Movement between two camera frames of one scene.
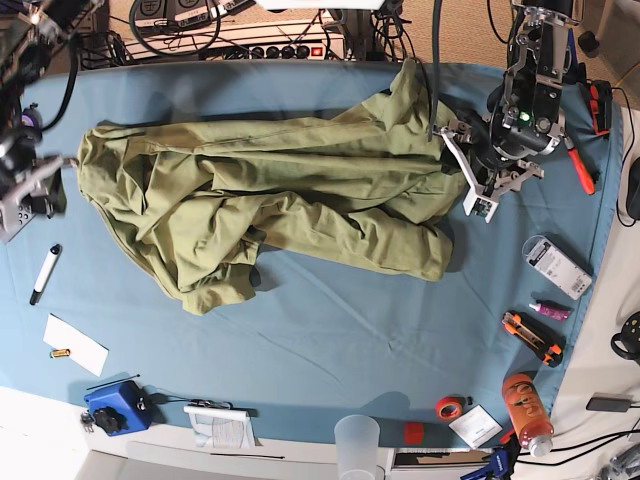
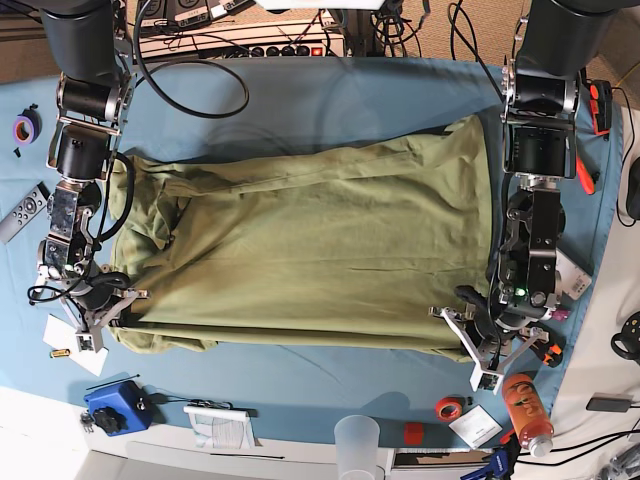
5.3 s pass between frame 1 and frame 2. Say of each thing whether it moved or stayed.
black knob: stayed
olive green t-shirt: moved
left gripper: moved
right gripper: moved
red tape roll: stayed
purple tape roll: stayed
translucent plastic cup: stayed
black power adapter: stayed
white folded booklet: stayed
